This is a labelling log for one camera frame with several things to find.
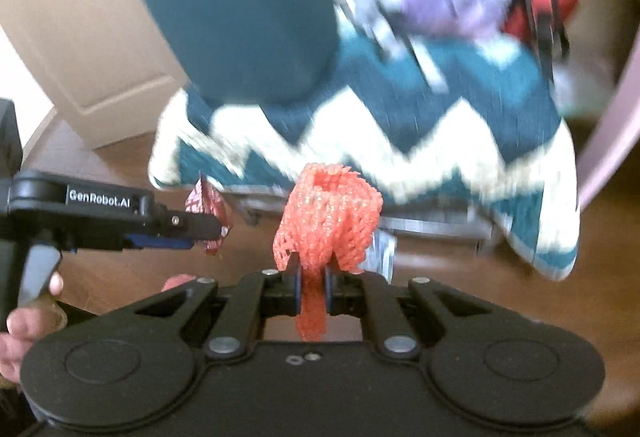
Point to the pink plastic chair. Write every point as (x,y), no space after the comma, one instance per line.
(606,33)

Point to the teal trash bin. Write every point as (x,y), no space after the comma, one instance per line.
(230,7)

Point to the red candy wrapper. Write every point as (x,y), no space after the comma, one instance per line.
(205,199)

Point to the person left hand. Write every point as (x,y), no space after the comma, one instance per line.
(27,325)

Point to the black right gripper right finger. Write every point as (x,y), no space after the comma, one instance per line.
(370,298)

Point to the metal bed frame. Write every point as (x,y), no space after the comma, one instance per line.
(440,218)

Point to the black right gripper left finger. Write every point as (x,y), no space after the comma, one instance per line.
(258,297)

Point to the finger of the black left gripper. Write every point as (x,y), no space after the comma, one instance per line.
(181,224)
(139,241)

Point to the white grey wrapper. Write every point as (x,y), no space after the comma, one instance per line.
(380,255)

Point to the orange foam fruit net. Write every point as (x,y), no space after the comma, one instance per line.
(331,213)

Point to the left pink slipper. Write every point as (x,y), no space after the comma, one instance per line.
(177,280)

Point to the beige wooden door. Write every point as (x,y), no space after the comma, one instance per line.
(103,63)

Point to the teal and white zigzag blanket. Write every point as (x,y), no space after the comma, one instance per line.
(439,119)

